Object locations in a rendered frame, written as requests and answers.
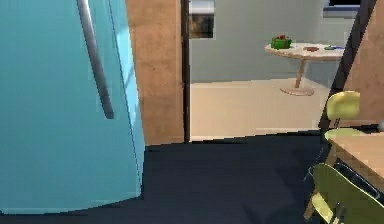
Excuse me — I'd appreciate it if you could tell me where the framed dark picture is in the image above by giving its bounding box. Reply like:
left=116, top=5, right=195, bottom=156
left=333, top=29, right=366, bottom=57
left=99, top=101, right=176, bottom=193
left=188, top=0, right=216, bottom=40

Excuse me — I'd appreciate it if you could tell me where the green bowl with red fruit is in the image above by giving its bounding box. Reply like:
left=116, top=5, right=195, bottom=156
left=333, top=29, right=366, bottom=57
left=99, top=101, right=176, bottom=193
left=270, top=34, right=293, bottom=50

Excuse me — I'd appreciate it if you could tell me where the turquoise fridge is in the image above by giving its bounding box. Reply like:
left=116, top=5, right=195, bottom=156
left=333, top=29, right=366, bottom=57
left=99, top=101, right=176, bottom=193
left=0, top=0, right=147, bottom=215

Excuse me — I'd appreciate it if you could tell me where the yellow-green chair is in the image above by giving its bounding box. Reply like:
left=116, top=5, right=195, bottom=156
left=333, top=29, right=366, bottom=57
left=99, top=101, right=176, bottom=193
left=323, top=90, right=367, bottom=142
left=303, top=162, right=384, bottom=224

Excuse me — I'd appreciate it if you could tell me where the wooden dining table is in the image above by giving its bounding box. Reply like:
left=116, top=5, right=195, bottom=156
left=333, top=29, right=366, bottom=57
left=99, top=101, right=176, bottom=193
left=325, top=131, right=384, bottom=196

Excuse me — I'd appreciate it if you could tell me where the window with blue sill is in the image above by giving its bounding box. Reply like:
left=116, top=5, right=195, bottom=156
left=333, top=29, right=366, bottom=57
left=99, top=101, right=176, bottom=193
left=322, top=0, right=362, bottom=19

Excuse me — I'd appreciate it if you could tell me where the grey fridge handle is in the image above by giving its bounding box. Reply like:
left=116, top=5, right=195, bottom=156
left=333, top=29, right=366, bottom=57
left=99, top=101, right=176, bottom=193
left=76, top=0, right=115, bottom=120

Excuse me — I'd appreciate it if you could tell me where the round pale pedestal table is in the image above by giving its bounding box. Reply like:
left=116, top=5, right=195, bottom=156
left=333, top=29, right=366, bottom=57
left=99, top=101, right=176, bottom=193
left=264, top=42, right=346, bottom=97

